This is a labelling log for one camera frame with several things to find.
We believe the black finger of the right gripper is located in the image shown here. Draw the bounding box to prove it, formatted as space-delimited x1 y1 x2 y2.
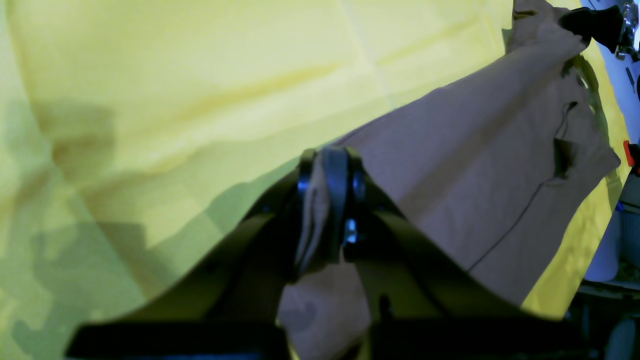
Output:
558 6 624 54

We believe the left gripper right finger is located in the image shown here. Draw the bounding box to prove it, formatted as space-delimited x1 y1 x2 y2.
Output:
320 146 451 321

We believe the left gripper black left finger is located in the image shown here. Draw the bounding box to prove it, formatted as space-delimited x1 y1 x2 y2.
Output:
210 149 317 321

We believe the brown T-shirt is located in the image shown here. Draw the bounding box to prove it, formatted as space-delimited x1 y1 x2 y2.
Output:
276 0 622 360

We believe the black clamp with red tip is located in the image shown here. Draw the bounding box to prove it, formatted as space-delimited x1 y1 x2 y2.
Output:
622 140 640 178

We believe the yellow tablecloth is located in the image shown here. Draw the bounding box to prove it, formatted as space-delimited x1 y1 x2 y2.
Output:
1 0 629 360

